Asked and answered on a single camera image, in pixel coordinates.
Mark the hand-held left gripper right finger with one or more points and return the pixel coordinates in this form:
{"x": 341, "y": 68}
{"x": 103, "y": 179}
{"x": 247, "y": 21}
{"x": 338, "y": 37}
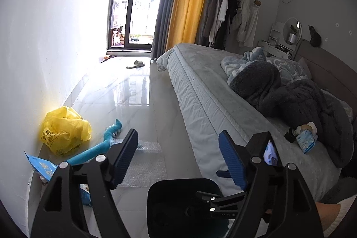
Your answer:
{"x": 231, "y": 162}

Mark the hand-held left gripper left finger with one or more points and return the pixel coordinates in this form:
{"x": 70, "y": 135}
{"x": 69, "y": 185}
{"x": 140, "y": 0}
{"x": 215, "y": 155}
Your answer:
{"x": 127, "y": 160}

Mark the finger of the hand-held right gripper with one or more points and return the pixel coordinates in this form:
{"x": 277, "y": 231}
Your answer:
{"x": 223, "y": 174}
{"x": 223, "y": 207}

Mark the black bin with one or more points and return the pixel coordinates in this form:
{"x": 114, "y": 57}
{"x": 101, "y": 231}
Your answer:
{"x": 173, "y": 207}

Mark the person's right forearm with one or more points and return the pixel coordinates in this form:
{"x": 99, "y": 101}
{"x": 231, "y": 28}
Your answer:
{"x": 344, "y": 213}

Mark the person's right hand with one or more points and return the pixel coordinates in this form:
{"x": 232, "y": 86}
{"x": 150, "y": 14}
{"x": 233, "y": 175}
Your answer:
{"x": 326, "y": 215}

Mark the bubble wrap sheet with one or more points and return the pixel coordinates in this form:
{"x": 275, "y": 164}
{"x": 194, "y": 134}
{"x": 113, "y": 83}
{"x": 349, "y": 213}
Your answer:
{"x": 147, "y": 165}

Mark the teal plush toy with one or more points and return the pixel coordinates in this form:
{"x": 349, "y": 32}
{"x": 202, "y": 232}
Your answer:
{"x": 94, "y": 150}

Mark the pale blue tissue packet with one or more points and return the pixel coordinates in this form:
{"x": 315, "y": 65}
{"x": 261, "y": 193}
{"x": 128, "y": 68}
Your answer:
{"x": 306, "y": 141}

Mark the small beige item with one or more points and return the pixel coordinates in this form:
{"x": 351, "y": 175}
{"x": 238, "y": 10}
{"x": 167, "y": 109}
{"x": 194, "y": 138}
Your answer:
{"x": 309, "y": 125}

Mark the dark grey fleece blanket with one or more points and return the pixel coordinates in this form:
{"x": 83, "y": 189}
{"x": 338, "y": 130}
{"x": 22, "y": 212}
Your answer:
{"x": 279, "y": 95}

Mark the blue white packet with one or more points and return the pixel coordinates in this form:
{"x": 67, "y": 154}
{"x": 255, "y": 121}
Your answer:
{"x": 85, "y": 194}

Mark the yellow plastic bag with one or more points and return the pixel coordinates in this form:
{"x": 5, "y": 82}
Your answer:
{"x": 65, "y": 129}

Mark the bed with grey cover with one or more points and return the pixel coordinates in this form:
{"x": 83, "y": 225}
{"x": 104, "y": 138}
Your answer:
{"x": 200, "y": 93}

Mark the light blue patterned blanket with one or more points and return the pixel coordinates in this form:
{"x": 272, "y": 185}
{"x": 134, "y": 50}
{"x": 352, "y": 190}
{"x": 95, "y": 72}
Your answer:
{"x": 237, "y": 68}

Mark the pale pillow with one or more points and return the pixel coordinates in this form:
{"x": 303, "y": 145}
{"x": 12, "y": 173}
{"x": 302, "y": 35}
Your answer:
{"x": 304, "y": 68}

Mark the white dressing table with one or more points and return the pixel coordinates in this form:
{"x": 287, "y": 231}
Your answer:
{"x": 274, "y": 49}

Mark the grey slipper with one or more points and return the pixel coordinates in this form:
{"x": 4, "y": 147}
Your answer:
{"x": 136, "y": 64}

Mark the small brown item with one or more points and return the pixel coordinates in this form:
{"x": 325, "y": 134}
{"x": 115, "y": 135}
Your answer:
{"x": 106, "y": 58}

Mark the brown headboard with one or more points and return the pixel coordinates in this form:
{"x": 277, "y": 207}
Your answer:
{"x": 329, "y": 59}

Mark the white table lamp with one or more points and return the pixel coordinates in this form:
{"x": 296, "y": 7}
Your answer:
{"x": 292, "y": 37}

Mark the white shelf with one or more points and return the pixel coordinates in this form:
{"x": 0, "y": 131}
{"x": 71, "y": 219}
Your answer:
{"x": 276, "y": 31}

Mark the grey cat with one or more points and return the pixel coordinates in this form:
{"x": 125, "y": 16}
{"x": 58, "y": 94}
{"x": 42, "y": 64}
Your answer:
{"x": 315, "y": 38}

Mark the round mirror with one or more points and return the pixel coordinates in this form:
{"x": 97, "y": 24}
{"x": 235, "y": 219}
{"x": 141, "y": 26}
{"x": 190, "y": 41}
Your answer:
{"x": 287, "y": 27}

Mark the white jacket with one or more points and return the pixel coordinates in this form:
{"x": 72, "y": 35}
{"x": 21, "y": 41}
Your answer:
{"x": 245, "y": 17}

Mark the grey coat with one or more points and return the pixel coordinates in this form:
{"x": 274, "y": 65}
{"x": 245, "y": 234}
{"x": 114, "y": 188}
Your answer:
{"x": 212, "y": 20}

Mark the white shirt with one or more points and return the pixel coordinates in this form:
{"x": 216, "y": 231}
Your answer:
{"x": 222, "y": 8}

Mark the black garment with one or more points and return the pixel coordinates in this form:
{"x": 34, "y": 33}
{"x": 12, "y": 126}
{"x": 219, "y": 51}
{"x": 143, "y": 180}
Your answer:
{"x": 230, "y": 1}

